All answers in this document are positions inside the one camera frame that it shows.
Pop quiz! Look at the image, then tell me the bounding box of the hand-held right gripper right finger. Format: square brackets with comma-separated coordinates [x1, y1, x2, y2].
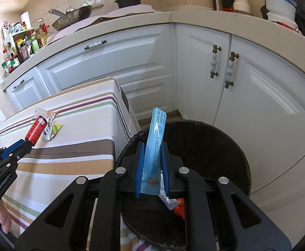
[161, 141, 292, 251]

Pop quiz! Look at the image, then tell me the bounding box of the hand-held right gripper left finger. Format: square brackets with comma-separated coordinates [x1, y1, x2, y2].
[14, 142, 146, 251]

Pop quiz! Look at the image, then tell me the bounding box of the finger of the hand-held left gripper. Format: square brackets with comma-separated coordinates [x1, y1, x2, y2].
[0, 139, 33, 168]
[0, 139, 25, 163]

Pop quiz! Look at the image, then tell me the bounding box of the red cylindrical tube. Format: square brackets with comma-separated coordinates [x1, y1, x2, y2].
[24, 115, 48, 145]

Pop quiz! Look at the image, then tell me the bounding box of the light blue packet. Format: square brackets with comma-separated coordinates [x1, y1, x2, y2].
[140, 107, 169, 196]

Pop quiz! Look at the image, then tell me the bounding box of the black trash bin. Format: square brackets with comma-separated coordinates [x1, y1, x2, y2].
[114, 119, 252, 250]

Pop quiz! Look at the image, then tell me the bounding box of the person's left hand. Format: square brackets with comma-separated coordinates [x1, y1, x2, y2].
[0, 197, 13, 234]

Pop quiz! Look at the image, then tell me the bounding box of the crumpled white wrapper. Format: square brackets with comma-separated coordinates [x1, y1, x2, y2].
[159, 173, 179, 211]

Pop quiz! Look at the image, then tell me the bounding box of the orange wrapper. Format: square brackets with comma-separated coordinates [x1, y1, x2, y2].
[173, 198, 186, 220]

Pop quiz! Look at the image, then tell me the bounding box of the white pink wrapper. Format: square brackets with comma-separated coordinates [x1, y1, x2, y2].
[34, 107, 56, 122]

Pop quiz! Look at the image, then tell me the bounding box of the striped tablecloth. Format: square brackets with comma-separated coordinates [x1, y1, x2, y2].
[0, 77, 153, 251]

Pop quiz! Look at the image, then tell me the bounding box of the group of condiment bottles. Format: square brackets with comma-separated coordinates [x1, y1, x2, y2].
[1, 18, 52, 75]

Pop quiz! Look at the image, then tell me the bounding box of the white kitchen cabinet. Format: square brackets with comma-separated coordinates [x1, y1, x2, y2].
[5, 23, 305, 196]

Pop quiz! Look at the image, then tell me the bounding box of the paper towel roll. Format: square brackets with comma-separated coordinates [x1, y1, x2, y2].
[20, 11, 32, 30]

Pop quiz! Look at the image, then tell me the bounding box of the metal wok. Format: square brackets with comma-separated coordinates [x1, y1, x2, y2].
[48, 5, 93, 31]

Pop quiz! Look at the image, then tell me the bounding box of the pale stove cover cloth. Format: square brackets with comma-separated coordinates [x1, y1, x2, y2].
[47, 4, 162, 44]

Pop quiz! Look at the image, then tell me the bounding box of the black lidded pot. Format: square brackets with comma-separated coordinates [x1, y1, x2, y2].
[114, 0, 144, 9]

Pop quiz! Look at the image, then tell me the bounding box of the white utensil canister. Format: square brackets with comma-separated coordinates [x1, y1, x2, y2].
[233, 0, 251, 14]

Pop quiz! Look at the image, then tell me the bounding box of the small white bowl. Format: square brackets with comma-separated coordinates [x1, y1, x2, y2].
[267, 12, 298, 29]

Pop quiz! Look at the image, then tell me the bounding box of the red plate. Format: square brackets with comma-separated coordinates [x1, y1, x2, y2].
[278, 21, 303, 33]

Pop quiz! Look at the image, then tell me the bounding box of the large white bowl blue lid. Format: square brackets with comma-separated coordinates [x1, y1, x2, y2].
[263, 0, 298, 17]

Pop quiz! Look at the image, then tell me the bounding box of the white brass door handle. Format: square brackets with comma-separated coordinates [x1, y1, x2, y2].
[224, 52, 240, 89]
[210, 45, 222, 78]

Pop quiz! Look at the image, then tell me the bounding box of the long drawer handle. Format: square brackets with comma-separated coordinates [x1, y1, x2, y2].
[84, 40, 107, 51]

